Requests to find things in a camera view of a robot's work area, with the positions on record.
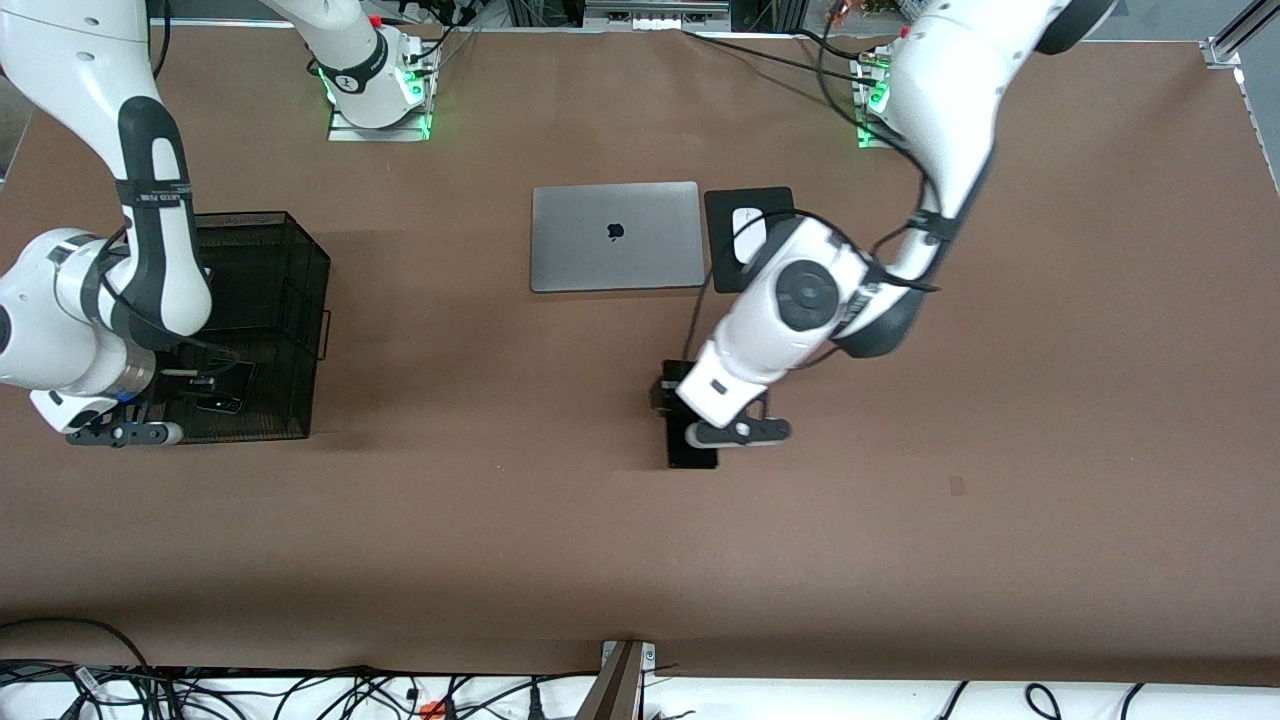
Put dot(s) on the metal corner bracket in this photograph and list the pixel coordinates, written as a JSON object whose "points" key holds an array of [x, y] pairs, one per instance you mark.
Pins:
{"points": [[1220, 52]]}

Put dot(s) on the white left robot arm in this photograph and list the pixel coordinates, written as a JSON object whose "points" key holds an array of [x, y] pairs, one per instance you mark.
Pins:
{"points": [[960, 100]]}

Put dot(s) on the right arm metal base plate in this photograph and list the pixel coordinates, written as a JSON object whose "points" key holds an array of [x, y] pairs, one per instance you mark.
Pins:
{"points": [[345, 133]]}

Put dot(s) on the aluminium extrusion beam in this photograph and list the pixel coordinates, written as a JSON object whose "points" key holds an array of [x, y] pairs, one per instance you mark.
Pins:
{"points": [[1250, 25]]}

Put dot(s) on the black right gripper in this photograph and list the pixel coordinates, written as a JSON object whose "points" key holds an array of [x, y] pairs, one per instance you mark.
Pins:
{"points": [[203, 383]]}

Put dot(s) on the silver closed laptop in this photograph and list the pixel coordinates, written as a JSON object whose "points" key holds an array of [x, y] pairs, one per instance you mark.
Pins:
{"points": [[580, 250]]}

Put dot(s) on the aluminium table side rail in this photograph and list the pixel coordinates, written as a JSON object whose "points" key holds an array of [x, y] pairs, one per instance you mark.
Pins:
{"points": [[1258, 110]]}

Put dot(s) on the white computer mouse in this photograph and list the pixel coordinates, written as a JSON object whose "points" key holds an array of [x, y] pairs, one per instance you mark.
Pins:
{"points": [[745, 230]]}

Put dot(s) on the black mouse pad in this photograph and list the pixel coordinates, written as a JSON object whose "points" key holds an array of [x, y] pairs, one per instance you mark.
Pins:
{"points": [[718, 230]]}

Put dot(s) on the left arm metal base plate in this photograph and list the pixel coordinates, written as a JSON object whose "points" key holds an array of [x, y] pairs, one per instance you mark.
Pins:
{"points": [[868, 140]]}

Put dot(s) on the black mesh two-tier tray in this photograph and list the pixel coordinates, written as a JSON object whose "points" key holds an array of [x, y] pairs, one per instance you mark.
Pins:
{"points": [[280, 300]]}

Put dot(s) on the black flip phone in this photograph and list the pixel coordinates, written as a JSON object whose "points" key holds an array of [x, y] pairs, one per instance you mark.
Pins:
{"points": [[245, 390]]}

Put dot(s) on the aluminium camera post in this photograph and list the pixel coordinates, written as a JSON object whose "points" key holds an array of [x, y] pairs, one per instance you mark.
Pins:
{"points": [[615, 690]]}

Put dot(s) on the black slab phone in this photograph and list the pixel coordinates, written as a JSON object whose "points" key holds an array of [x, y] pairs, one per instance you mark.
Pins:
{"points": [[692, 458]]}

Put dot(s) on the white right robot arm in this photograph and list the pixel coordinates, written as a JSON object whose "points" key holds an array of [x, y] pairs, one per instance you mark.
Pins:
{"points": [[80, 60]]}

